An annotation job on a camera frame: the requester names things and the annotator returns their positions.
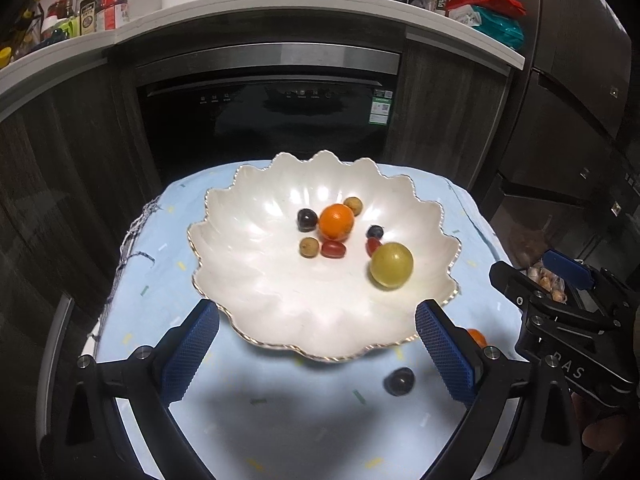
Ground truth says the white scalloped bowl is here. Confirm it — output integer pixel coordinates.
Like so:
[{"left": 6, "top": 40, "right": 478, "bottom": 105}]
[{"left": 187, "top": 149, "right": 462, "bottom": 362}]

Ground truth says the red-lidded jar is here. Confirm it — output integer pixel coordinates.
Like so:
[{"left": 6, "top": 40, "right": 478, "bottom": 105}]
[{"left": 46, "top": 0, "right": 76, "bottom": 21}]

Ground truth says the dark refrigerator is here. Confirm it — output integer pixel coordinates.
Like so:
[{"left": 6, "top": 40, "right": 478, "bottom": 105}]
[{"left": 492, "top": 0, "right": 640, "bottom": 271}]

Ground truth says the dark purple plum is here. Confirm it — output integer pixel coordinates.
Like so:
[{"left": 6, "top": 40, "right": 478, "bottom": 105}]
[{"left": 383, "top": 367, "right": 416, "bottom": 396}]

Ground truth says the person's right hand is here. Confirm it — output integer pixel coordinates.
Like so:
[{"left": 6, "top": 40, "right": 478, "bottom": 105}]
[{"left": 570, "top": 391, "right": 636, "bottom": 466}]

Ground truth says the dark wood cabinet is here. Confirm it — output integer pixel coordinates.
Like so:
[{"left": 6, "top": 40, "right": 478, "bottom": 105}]
[
  {"left": 385, "top": 35, "right": 516, "bottom": 201},
  {"left": 0, "top": 55, "right": 161, "bottom": 361}
]

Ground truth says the white countertop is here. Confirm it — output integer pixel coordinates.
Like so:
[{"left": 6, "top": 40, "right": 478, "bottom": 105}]
[{"left": 0, "top": 0, "right": 526, "bottom": 106}]

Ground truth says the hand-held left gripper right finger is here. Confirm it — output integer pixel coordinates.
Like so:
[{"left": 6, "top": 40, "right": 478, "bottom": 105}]
[{"left": 415, "top": 298, "right": 586, "bottom": 480}]

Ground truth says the dark sauce bottle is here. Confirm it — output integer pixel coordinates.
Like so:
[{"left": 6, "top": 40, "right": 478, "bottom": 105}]
[{"left": 80, "top": 0, "right": 100, "bottom": 36}]

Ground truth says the teal snack bag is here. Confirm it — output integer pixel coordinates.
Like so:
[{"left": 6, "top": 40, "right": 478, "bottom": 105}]
[{"left": 470, "top": 5, "right": 526, "bottom": 51}]

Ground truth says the green apple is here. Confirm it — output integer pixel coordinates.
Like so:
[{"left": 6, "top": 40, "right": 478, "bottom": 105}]
[{"left": 369, "top": 241, "right": 415, "bottom": 289}]

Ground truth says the black built-in dishwasher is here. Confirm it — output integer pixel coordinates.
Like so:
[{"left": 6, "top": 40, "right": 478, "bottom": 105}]
[{"left": 127, "top": 42, "right": 403, "bottom": 186}]

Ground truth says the light blue tablecloth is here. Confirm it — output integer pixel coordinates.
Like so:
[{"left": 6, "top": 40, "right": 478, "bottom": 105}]
[{"left": 92, "top": 160, "right": 526, "bottom": 480}]

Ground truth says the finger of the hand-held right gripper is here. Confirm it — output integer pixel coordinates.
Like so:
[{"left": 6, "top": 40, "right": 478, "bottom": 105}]
[
  {"left": 489, "top": 260, "right": 551, "bottom": 311},
  {"left": 542, "top": 249, "right": 601, "bottom": 291}
]

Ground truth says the green container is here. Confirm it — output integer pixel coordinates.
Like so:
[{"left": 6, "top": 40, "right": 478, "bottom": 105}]
[{"left": 50, "top": 17, "right": 81, "bottom": 40}]

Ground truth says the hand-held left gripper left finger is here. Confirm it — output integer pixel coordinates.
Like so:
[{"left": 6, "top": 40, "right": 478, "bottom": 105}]
[{"left": 40, "top": 298, "right": 221, "bottom": 480}]

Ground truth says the plastic bag of nuts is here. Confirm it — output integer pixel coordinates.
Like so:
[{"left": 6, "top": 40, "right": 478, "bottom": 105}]
[{"left": 515, "top": 240, "right": 568, "bottom": 306}]

